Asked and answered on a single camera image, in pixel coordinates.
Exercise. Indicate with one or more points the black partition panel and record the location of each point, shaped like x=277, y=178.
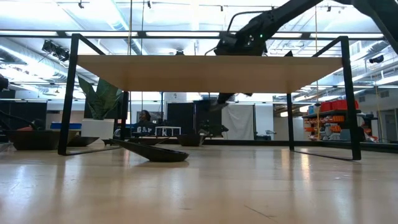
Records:
x=182, y=118

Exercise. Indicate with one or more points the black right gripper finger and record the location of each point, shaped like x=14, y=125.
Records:
x=225, y=98

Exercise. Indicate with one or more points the white hanging sheet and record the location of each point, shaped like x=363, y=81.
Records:
x=241, y=121

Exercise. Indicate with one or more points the round ceiling fixture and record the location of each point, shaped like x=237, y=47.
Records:
x=179, y=52

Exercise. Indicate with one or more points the black wavy square bowl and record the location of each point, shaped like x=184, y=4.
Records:
x=189, y=140
x=35, y=140
x=239, y=52

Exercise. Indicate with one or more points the wooden riser shelf black legs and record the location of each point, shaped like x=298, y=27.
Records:
x=208, y=74

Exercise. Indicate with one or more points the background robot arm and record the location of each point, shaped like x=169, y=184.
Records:
x=214, y=130

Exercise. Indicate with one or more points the person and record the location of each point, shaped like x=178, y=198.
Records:
x=143, y=129

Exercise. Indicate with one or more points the small black square plate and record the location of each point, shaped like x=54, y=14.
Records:
x=110, y=142

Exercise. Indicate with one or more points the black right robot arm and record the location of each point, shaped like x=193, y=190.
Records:
x=280, y=18

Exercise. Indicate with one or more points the snake plant in white pot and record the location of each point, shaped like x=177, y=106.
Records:
x=98, y=129

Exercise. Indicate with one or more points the black aluminium rig frame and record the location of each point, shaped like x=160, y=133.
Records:
x=326, y=145

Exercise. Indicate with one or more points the black ceiling spotlight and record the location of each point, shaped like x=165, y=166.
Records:
x=56, y=51
x=376, y=59

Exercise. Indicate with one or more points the shelving cart with storage bins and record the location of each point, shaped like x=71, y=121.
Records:
x=332, y=124

